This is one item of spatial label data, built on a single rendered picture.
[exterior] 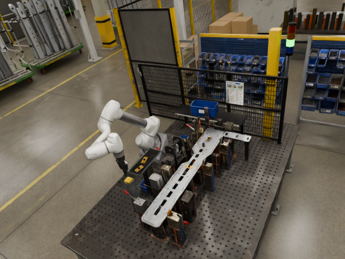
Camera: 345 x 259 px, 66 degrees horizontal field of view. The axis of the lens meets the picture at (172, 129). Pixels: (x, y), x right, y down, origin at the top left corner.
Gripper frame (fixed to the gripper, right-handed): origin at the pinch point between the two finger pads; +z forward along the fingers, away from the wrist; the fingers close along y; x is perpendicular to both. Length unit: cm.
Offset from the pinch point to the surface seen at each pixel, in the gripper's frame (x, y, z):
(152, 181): 12.5, 16.6, 16.7
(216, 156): 74, 52, 26
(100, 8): 568, -572, -12
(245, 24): 527, -72, 28
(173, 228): -13, 52, 32
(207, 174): 53, 51, 32
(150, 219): -17.6, 32.9, 24.9
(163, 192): 10.7, 27.4, 24.9
